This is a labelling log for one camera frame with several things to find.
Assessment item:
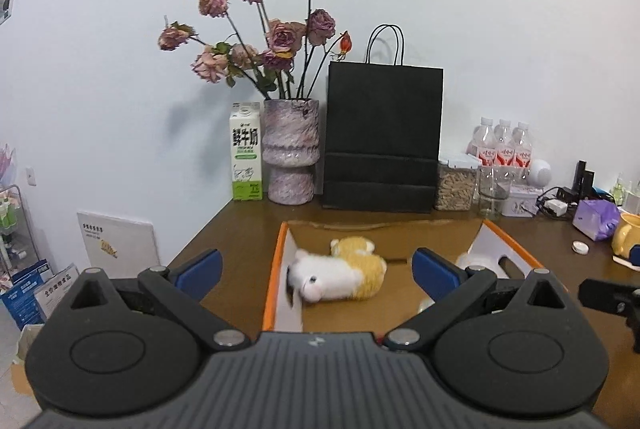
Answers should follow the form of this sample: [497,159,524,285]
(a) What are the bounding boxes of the white yellow plush sheep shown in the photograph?
[286,236,387,303]

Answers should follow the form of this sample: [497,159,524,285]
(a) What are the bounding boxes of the white plastic container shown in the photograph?
[456,253,509,279]

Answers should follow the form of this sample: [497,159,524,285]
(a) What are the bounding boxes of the yellow mug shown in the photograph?
[612,212,640,259]

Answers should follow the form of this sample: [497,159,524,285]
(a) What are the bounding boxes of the purple tissue pack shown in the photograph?
[573,200,620,241]

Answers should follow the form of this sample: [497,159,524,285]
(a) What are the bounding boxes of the small white round lid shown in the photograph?
[572,241,589,255]

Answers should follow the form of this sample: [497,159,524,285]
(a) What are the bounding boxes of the white power strip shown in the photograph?
[542,198,568,217]

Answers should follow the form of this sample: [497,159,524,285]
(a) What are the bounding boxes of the blue boxes on floor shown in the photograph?
[1,260,79,331]

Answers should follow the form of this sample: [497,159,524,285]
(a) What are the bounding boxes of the red cardboard box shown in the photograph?
[262,219,542,336]

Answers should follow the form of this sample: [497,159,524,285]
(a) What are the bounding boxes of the white tin box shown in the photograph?
[501,186,542,218]

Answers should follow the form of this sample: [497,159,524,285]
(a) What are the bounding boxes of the empty drinking glass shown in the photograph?
[477,166,514,219]

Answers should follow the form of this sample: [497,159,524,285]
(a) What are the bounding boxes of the water bottle right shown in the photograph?
[512,122,533,169]

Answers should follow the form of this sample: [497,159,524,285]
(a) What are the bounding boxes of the water bottle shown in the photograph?
[466,117,496,167]
[494,119,514,167]
[512,122,533,169]

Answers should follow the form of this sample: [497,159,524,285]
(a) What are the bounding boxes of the water bottle middle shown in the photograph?
[494,119,514,167]

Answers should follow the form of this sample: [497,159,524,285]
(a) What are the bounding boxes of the clear jar with seeds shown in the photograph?
[435,155,480,212]

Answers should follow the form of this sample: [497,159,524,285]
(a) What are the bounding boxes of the water bottle left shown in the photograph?
[466,117,496,167]

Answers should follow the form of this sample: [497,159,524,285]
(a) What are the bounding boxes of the green white milk carton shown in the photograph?
[229,102,262,202]

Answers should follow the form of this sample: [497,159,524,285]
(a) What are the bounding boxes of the purple ceramic vase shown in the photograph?
[262,99,320,206]

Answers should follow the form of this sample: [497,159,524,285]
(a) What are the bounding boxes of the black paper shopping bag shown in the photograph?
[320,24,445,212]

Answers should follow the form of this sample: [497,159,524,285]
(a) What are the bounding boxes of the dried pink roses bouquet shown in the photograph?
[157,0,352,101]

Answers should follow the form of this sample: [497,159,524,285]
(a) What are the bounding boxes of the white round camera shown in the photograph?
[526,160,552,188]

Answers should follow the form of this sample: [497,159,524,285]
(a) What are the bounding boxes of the metal wire shelf rack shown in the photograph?
[0,184,40,279]

